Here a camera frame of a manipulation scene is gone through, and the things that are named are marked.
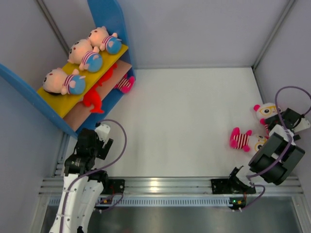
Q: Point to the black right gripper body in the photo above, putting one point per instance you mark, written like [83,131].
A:
[282,113]

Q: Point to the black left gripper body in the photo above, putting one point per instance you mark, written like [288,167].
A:
[99,144]

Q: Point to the red plush monster white mouth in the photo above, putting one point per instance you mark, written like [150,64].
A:
[92,98]

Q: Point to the red plush monster toy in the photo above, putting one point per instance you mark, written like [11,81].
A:
[106,76]

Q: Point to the white panda doll yellow glasses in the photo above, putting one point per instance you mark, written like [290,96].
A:
[125,84]

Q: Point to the pig doll black hair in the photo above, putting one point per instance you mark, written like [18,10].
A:
[58,82]

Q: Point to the pig doll blue pants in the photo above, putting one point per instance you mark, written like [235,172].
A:
[85,56]

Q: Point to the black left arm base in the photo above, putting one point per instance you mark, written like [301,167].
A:
[114,186]

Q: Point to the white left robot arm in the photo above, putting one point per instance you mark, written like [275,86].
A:
[82,184]

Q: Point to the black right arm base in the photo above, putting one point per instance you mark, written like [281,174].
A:
[230,186]

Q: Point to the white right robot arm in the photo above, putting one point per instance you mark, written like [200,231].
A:
[273,156]

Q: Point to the blue wooden toy shelf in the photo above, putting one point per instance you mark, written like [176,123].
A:
[97,74]

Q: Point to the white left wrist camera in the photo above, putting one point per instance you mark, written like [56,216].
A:
[102,131]

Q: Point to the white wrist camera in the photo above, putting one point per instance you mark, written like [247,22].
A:
[303,125]
[102,131]

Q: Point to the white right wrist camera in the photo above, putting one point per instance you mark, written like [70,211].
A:
[303,125]

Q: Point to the slotted grey cable duct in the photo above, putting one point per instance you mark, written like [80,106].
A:
[170,202]

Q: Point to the aluminium mounting rail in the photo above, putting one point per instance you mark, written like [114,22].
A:
[135,186]

